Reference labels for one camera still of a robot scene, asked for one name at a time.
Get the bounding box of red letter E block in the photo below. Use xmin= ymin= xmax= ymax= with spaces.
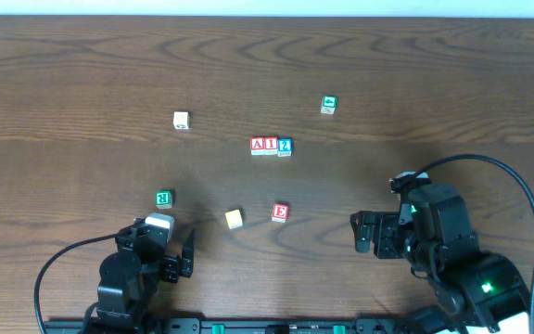
xmin=272 ymin=203 xmax=289 ymax=223

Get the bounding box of blue number 2 block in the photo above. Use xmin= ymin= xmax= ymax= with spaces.
xmin=277 ymin=138 xmax=293 ymax=157

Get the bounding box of red letter I block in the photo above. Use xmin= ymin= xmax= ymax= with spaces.
xmin=263 ymin=137 xmax=278 ymax=155

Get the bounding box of red letter A block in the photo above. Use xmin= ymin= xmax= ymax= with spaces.
xmin=250 ymin=137 xmax=265 ymax=156

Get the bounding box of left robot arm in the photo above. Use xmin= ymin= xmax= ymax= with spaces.
xmin=80 ymin=224 xmax=196 ymax=333

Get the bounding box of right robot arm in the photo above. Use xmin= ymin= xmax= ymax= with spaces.
xmin=350 ymin=182 xmax=531 ymax=333

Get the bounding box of green letter R block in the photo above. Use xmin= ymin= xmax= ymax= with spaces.
xmin=155 ymin=190 xmax=173 ymax=210

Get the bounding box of yellow wooden block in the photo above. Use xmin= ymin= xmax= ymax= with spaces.
xmin=225 ymin=209 xmax=243 ymax=229

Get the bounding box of green number 4 block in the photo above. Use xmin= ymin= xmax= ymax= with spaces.
xmin=321 ymin=96 xmax=337 ymax=115

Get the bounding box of plain wooden owl block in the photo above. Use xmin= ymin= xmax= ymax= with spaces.
xmin=173 ymin=111 xmax=190 ymax=130

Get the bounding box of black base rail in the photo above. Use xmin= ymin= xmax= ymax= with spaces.
xmin=44 ymin=318 xmax=439 ymax=334

